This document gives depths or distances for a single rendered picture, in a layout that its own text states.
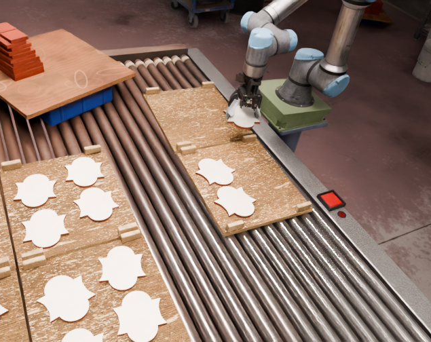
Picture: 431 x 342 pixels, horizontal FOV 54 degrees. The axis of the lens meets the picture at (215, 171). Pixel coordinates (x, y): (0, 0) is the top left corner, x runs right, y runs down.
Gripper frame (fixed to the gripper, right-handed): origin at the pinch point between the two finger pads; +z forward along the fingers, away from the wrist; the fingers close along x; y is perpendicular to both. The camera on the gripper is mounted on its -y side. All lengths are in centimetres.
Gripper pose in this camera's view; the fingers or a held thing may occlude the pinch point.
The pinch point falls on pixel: (241, 117)
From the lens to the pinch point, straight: 162.5
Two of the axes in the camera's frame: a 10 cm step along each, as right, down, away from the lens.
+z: -1.4, 7.3, 6.7
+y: 1.6, 6.8, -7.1
